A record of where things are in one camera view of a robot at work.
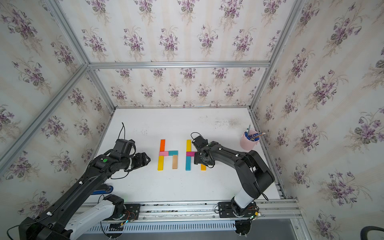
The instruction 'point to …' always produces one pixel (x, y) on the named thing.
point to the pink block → (163, 153)
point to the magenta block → (190, 154)
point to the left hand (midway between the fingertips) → (147, 162)
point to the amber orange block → (203, 167)
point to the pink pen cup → (247, 144)
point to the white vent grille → (165, 226)
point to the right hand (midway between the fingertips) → (203, 161)
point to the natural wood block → (175, 160)
